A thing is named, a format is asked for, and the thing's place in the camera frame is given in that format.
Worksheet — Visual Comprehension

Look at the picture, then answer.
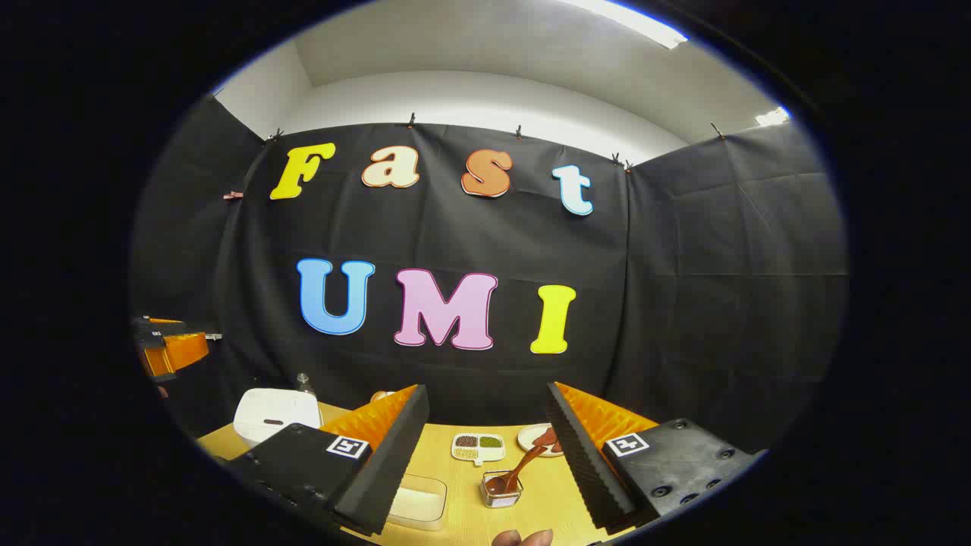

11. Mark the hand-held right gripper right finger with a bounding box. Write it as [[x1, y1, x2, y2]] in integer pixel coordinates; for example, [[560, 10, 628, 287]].
[[546, 381, 767, 532]]

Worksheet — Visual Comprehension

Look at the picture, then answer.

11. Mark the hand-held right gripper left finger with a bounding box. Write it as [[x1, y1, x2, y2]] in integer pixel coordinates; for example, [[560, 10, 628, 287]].
[[228, 383, 431, 538]]

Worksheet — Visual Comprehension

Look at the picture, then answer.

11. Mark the brown wooden spoon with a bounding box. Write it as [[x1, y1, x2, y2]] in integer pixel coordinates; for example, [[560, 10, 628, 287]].
[[485, 444, 548, 495]]

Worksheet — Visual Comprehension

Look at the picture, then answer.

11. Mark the white rice cooker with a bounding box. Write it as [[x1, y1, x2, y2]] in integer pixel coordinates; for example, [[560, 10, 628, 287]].
[[233, 388, 323, 448]]

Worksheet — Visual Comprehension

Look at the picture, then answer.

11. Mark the white round plate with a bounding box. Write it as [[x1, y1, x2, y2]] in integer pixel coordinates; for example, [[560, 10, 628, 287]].
[[517, 423, 566, 457]]

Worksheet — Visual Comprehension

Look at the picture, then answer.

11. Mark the white divided bean dish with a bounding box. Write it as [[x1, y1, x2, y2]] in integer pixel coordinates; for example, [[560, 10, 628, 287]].
[[451, 432, 507, 466]]

